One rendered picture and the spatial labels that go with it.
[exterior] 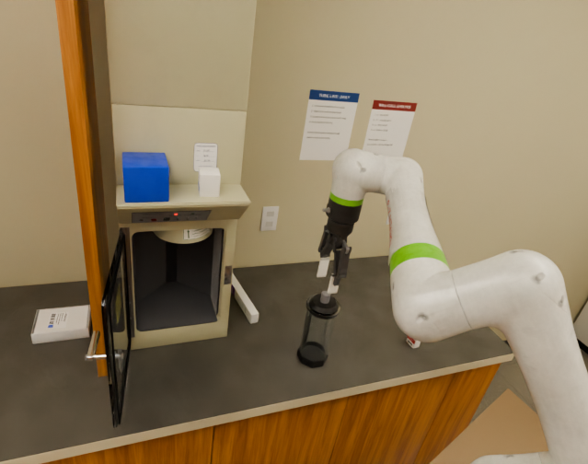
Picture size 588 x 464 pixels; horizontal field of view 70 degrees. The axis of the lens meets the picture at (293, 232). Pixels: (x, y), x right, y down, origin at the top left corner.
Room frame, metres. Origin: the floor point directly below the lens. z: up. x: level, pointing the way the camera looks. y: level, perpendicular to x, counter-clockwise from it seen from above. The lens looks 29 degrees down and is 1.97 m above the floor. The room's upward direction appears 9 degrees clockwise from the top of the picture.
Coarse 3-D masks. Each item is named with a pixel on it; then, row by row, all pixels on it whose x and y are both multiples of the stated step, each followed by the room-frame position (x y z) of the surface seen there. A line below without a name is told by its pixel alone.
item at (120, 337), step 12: (120, 240) 0.88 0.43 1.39; (120, 264) 0.84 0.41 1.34; (108, 276) 0.73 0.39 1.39; (120, 276) 0.83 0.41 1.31; (108, 288) 0.69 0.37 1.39; (120, 288) 0.82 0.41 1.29; (120, 300) 0.81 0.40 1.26; (120, 312) 0.80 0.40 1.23; (120, 324) 0.79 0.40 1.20; (120, 336) 0.78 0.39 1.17; (108, 348) 0.64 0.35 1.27; (120, 348) 0.76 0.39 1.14; (108, 360) 0.64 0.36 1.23; (108, 372) 0.64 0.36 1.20; (120, 372) 0.74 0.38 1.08; (120, 384) 0.73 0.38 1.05; (120, 396) 0.72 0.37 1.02
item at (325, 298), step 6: (318, 294) 1.08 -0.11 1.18; (324, 294) 1.04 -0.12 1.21; (312, 300) 1.04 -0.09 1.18; (318, 300) 1.05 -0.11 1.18; (324, 300) 1.03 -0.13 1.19; (330, 300) 1.06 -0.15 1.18; (312, 306) 1.02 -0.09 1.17; (318, 306) 1.02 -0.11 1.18; (324, 306) 1.02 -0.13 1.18; (330, 306) 1.03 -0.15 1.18; (336, 306) 1.04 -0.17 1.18; (324, 312) 1.00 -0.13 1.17; (330, 312) 1.01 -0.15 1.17
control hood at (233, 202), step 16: (176, 192) 0.95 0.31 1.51; (192, 192) 0.97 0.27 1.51; (224, 192) 1.00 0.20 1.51; (240, 192) 1.02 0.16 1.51; (128, 208) 0.85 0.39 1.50; (144, 208) 0.87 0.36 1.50; (160, 208) 0.89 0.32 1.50; (176, 208) 0.90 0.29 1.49; (192, 208) 0.92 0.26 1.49; (208, 208) 0.94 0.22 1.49; (224, 208) 0.96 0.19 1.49; (240, 208) 0.98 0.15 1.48
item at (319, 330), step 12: (336, 300) 1.08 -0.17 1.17; (336, 312) 1.02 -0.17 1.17; (312, 324) 1.01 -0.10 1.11; (324, 324) 1.00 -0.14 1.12; (312, 336) 1.01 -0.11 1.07; (324, 336) 1.01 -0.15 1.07; (300, 348) 1.04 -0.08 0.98; (312, 348) 1.00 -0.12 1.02; (324, 348) 1.01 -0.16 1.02; (312, 360) 1.00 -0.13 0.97
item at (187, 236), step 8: (160, 232) 1.04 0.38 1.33; (168, 232) 1.04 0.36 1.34; (176, 232) 1.04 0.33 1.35; (184, 232) 1.04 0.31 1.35; (192, 232) 1.05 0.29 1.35; (200, 232) 1.07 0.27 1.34; (208, 232) 1.09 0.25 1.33; (168, 240) 1.03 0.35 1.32; (176, 240) 1.03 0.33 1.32; (184, 240) 1.03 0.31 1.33; (192, 240) 1.04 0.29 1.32; (200, 240) 1.06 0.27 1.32
